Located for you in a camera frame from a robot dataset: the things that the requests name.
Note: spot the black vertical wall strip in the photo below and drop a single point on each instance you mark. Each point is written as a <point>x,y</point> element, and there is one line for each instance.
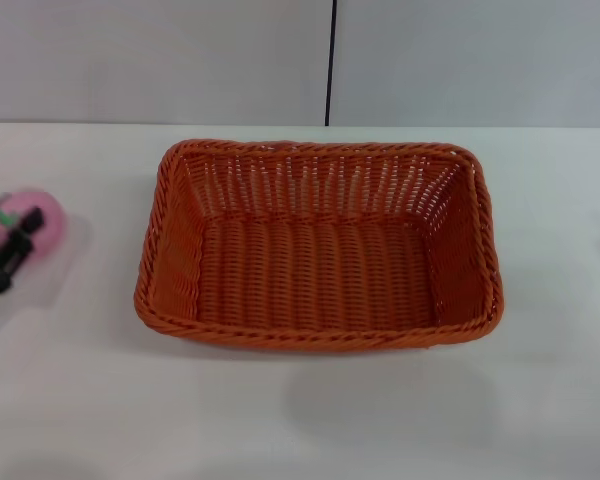
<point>331,60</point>

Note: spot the pink peach toy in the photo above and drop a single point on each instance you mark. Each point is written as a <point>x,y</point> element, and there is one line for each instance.
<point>50,225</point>

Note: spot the orange woven plastic basket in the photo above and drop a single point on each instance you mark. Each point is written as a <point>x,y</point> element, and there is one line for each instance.
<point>320,270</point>

